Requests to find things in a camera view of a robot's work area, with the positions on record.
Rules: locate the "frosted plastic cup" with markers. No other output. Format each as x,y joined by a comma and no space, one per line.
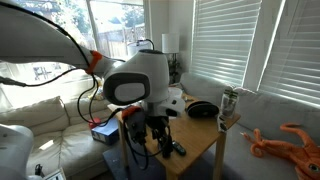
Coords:
176,92

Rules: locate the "orange octopus plush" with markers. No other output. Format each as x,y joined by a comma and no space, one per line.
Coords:
283,150

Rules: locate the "black wrist camera orange mount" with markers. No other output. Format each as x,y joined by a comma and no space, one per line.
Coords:
135,125

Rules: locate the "wooden table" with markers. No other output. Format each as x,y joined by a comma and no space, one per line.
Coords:
200,133

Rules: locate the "black bowl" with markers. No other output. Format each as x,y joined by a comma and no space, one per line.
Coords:
201,110

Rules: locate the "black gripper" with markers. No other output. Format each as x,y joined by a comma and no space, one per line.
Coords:
158,121

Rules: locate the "green houseplant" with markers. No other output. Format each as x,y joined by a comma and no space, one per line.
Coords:
174,68

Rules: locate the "grey sofa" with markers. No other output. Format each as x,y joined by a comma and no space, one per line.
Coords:
266,116

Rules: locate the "dark blue rug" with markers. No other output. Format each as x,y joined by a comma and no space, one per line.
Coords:
115,163

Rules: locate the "blue cardboard box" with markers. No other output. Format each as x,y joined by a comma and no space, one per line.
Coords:
106,133

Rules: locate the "narrow white window blind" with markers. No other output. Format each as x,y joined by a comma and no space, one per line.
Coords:
296,50

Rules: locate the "red small box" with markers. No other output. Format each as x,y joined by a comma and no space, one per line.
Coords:
94,123

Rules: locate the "printed paper strip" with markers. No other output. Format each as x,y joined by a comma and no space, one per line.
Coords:
222,125

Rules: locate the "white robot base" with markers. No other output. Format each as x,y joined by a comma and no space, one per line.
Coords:
13,150

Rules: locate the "wide white window blind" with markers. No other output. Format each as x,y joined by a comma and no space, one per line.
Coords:
223,40

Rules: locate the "cream sofa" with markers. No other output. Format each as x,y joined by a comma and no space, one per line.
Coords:
50,133

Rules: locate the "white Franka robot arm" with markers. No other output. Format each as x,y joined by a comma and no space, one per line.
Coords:
140,76

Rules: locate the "glass jar with plant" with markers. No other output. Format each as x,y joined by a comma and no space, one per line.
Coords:
229,104

